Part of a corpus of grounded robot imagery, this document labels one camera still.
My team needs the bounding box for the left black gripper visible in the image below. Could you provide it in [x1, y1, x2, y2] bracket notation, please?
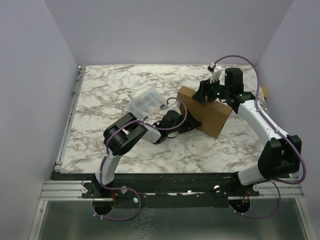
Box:
[166, 109, 200, 135]

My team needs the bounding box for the brown cardboard box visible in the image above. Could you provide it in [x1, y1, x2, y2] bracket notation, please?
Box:
[177, 86, 232, 139]

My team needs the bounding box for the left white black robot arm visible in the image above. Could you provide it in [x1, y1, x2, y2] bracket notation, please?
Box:
[93, 110, 202, 198]

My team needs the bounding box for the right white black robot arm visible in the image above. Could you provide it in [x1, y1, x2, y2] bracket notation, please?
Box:
[192, 64, 302, 196]

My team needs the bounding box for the clear plastic screw organizer box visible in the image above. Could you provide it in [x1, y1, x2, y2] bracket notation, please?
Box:
[125, 87, 167, 121]

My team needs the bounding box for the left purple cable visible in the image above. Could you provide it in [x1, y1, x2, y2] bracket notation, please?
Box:
[92, 97, 188, 221]

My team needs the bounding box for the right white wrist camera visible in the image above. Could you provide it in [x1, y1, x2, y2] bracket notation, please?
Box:
[207, 62, 223, 83]

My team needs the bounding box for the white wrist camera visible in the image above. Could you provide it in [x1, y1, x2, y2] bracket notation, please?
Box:
[170, 99, 182, 112]
[207, 62, 223, 83]

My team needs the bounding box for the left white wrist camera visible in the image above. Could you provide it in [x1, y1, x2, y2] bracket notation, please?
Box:
[170, 99, 182, 112]

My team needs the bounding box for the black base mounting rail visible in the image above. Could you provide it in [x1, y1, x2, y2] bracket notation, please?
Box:
[82, 173, 259, 208]

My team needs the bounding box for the aluminium extrusion frame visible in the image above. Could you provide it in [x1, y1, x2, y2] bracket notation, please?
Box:
[27, 65, 87, 240]

